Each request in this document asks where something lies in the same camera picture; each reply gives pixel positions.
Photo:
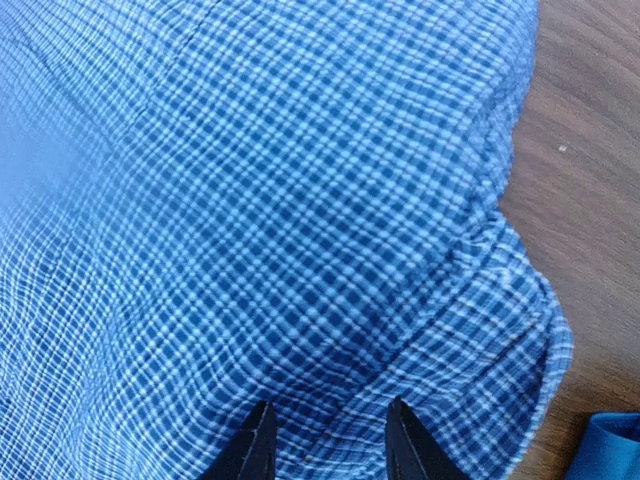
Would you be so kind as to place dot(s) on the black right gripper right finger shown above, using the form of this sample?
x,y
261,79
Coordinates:
x,y
411,451

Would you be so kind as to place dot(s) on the folded blue garment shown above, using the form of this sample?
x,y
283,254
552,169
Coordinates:
x,y
609,448

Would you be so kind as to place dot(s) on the blue checked button shirt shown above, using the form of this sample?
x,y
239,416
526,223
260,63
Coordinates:
x,y
206,204

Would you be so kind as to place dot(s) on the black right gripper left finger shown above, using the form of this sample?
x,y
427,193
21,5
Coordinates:
x,y
251,452

